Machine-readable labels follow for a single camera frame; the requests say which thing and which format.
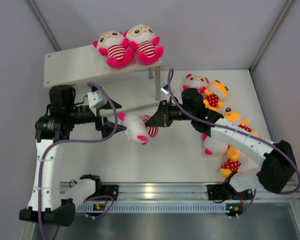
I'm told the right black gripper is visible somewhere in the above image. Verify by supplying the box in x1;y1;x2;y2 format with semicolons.
146;100;195;128

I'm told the pink panda plush face down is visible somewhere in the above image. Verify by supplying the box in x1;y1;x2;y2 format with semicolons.
117;112;159;145

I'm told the pink panda plush with glasses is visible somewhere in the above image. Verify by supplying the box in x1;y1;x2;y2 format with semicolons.
123;24;164;65

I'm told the pink panda plush under arm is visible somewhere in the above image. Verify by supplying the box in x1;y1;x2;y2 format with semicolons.
201;134;229;156

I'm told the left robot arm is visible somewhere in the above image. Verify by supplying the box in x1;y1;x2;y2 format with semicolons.
19;82;126;227

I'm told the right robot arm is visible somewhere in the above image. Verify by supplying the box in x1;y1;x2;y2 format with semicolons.
145;88;297;199

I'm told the white two-tier shelf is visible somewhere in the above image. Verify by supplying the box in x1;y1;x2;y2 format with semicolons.
43;45;163;111

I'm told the pink panda plush top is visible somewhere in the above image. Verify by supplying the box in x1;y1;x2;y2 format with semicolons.
182;73;210;94

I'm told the orange plush top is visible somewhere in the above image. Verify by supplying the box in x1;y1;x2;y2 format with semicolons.
203;80;229;111

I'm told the orange plush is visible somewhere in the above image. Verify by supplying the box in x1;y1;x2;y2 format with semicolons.
219;146;241;178
224;107;258;136
203;80;229;111

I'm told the orange plush middle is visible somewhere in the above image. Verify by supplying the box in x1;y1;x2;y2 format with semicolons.
224;107;258;136

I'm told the orange plush bottom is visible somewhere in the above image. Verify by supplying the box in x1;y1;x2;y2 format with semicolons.
219;146;241;178

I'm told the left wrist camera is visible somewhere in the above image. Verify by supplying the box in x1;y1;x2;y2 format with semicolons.
87;90;108;109

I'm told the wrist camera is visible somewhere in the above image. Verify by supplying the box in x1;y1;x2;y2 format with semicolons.
87;90;108;109
160;84;170;96

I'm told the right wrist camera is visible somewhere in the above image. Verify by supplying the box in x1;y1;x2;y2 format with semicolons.
160;84;170;96

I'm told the left black mount plate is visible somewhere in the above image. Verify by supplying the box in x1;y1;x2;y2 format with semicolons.
88;184;119;201

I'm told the black mount plate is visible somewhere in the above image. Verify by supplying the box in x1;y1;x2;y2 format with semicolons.
206;184;228;202
88;184;119;201

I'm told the aluminium rail base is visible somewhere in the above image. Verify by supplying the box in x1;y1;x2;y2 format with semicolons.
103;182;300;203

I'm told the grey slotted cable duct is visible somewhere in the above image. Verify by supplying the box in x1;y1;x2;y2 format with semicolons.
76;202;230;214

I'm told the right black mount plate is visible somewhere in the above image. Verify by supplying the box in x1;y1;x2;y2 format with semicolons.
206;184;228;202

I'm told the wall corner metal strip left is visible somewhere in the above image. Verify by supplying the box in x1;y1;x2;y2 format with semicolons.
25;0;62;52

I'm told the wall corner metal strip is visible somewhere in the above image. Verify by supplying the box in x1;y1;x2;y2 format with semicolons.
25;0;62;52
248;0;296;75

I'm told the wall corner metal strip right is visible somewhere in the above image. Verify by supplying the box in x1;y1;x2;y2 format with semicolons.
248;0;296;75

